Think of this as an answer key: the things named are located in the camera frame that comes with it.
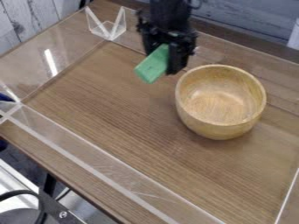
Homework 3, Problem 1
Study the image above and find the brown wooden bowl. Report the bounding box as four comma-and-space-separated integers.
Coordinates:
175, 64, 267, 140

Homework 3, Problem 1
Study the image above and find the clear acrylic tray wall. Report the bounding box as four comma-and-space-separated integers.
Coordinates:
0, 2, 299, 224

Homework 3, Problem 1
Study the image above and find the green rectangular block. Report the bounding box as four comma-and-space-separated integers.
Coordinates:
135, 44, 168, 84

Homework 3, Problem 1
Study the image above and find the black cable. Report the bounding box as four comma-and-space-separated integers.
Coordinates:
0, 189, 48, 224

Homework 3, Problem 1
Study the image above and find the black table leg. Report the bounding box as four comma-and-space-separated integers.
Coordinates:
43, 174, 58, 197

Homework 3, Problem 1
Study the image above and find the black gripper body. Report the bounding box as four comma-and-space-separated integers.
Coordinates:
136, 0, 199, 55

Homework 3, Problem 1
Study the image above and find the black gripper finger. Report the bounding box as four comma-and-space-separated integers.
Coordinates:
142, 31, 164, 55
166, 42, 190, 75

